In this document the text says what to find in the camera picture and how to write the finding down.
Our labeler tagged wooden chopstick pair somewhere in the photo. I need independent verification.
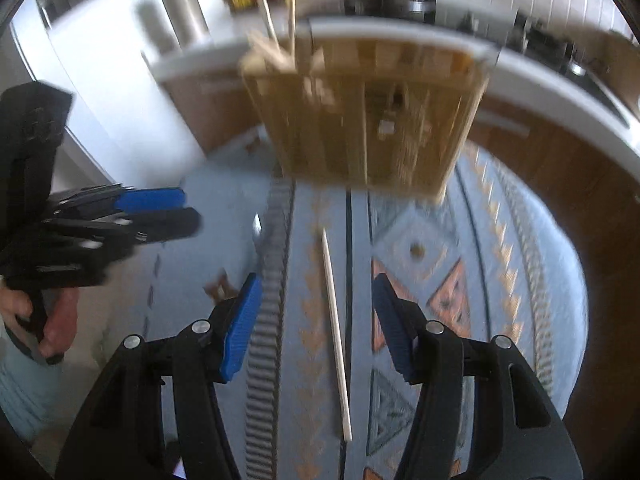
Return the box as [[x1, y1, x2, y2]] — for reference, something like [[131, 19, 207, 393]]
[[247, 0, 296, 72]]

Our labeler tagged steel thermos bottle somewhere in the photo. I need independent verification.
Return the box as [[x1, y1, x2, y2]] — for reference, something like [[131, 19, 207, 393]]
[[162, 0, 209, 48]]

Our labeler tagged patterned blue table cloth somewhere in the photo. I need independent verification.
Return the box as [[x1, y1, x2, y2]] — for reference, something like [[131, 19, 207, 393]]
[[89, 129, 591, 480]]

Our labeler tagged yellow plastic utensil basket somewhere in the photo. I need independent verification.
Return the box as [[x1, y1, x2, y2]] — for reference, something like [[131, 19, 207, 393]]
[[239, 22, 499, 203]]

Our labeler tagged person's left hand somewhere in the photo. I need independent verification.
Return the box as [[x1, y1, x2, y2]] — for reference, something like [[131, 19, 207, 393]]
[[1, 284, 80, 361]]

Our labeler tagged black gas stove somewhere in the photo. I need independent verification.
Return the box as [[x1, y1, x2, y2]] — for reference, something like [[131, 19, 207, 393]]
[[343, 0, 629, 125]]

